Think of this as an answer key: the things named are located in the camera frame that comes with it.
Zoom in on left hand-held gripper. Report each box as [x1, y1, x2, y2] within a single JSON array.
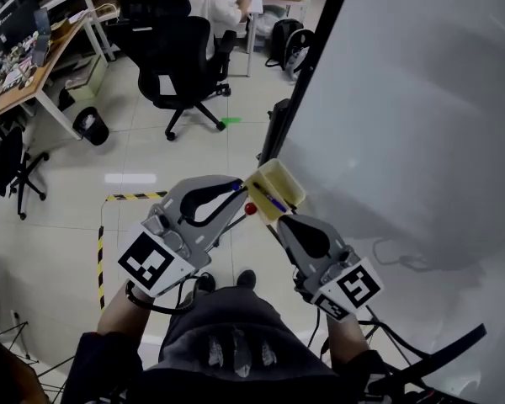
[[117, 175, 249, 298]]

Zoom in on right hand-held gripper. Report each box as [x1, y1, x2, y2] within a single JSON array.
[[276, 214, 385, 323]]

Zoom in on blue marker pen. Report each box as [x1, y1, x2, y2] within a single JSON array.
[[252, 182, 298, 213]]

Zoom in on cream marker tray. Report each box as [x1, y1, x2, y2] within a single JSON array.
[[242, 157, 307, 226]]

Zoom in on person's right forearm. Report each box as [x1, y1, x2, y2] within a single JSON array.
[[326, 311, 371, 368]]

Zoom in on person's left forearm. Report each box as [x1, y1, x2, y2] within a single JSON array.
[[96, 286, 152, 340]]

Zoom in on large whiteboard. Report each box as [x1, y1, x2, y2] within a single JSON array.
[[273, 0, 505, 404]]

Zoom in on yellow black hazard tape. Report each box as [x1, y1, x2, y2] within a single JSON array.
[[96, 190, 168, 314]]

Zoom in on person's left shoe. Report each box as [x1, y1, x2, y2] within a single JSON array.
[[195, 272, 216, 294]]

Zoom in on person's shoe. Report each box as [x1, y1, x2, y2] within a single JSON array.
[[237, 269, 257, 290], [195, 272, 216, 294]]

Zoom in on person's right shoe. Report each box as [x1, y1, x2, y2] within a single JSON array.
[[237, 269, 257, 290]]

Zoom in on person's dark clothing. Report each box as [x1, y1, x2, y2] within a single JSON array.
[[61, 286, 405, 404]]

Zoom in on black waste bin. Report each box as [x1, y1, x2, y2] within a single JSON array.
[[72, 106, 109, 146]]

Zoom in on black mesh office chair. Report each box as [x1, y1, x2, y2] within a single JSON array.
[[111, 0, 239, 142]]

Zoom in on pale cardboard carton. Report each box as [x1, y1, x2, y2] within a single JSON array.
[[65, 54, 109, 100]]

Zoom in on grey white backpack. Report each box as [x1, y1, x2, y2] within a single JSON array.
[[284, 27, 316, 82]]

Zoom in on black backpack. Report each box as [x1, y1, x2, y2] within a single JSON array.
[[265, 18, 304, 71]]

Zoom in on black swivel chair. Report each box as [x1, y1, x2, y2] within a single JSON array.
[[0, 126, 51, 221]]

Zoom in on wooden desk white legs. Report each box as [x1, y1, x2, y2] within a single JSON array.
[[0, 13, 110, 141]]

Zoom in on white table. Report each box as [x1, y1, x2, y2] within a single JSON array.
[[218, 0, 264, 77]]

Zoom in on open grey laptop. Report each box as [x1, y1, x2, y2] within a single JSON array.
[[32, 8, 52, 66]]

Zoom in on cluster of small desk items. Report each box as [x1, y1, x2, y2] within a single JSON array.
[[0, 35, 47, 96]]

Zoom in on black monitor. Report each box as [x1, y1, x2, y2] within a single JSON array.
[[0, 0, 39, 73]]

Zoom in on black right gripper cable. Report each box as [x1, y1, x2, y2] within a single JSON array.
[[306, 307, 333, 359]]

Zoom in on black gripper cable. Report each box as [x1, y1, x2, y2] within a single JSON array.
[[125, 272, 207, 315], [306, 307, 333, 359]]

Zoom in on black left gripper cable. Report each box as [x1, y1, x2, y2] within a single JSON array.
[[125, 272, 207, 315]]

